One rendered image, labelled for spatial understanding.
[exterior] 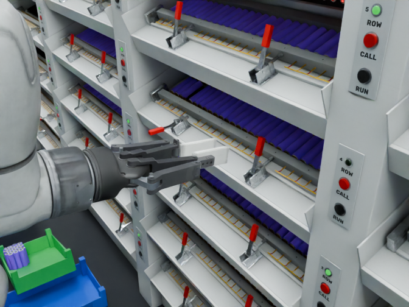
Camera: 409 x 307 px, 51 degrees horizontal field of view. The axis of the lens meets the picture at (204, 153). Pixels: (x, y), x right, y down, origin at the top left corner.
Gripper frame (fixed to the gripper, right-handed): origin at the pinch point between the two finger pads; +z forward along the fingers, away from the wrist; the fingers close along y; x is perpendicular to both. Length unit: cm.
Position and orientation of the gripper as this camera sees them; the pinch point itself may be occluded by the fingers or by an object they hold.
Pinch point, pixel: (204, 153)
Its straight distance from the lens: 70.7
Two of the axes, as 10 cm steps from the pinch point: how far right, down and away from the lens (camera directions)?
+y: 5.8, 3.8, -7.2
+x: 1.0, -9.1, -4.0
